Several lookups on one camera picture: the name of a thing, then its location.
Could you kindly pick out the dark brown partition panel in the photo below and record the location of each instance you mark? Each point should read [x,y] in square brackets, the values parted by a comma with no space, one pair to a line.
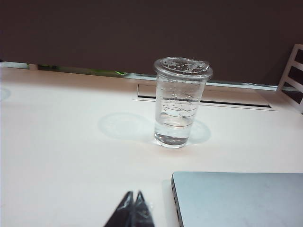
[142,33]

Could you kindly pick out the clear plastic cup with lid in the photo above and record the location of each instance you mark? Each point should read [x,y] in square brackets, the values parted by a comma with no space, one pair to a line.
[180,106]

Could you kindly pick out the green foliage strip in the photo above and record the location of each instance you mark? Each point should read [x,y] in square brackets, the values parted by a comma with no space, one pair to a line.
[104,71]

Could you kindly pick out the silver Dell laptop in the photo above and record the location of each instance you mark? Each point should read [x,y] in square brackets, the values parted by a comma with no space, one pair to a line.
[236,201]

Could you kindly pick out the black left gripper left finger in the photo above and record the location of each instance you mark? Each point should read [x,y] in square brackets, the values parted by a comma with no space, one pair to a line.
[123,212]

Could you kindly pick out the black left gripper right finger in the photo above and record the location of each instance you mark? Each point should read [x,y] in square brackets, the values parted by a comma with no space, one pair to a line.
[143,212]

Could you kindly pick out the white frame rack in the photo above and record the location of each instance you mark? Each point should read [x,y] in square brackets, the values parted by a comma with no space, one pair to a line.
[291,71]

